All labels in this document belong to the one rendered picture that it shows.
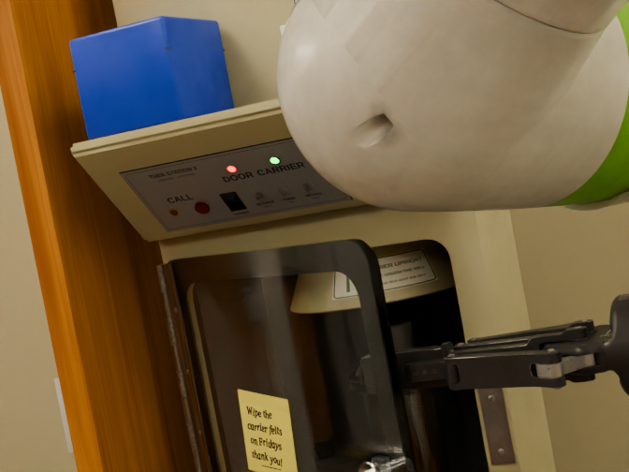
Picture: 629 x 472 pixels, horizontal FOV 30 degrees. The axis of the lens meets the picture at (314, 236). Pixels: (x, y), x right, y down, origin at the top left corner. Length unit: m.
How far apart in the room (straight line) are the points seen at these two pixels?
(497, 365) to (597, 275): 0.60
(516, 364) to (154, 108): 0.38
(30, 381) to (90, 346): 0.71
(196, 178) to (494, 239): 0.27
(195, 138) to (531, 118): 0.55
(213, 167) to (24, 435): 0.93
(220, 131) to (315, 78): 0.51
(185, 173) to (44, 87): 0.18
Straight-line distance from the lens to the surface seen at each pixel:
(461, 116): 0.47
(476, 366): 0.87
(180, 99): 1.01
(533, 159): 0.51
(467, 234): 1.02
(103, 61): 1.04
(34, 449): 1.87
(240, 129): 0.98
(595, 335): 0.89
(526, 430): 1.08
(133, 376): 1.18
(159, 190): 1.06
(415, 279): 1.09
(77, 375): 1.12
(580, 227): 1.44
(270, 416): 1.04
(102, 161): 1.05
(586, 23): 0.47
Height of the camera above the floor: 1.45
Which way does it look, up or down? 3 degrees down
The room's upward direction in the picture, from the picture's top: 11 degrees counter-clockwise
